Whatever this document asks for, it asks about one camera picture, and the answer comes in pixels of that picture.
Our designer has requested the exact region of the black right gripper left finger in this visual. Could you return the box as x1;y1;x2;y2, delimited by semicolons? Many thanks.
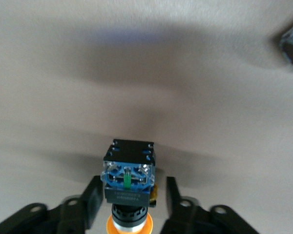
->
0;175;105;234

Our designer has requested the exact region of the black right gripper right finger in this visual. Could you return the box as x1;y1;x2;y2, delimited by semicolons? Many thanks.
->
161;176;260;234

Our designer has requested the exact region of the yellow push button switch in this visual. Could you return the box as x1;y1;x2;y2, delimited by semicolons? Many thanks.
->
100;138;160;234

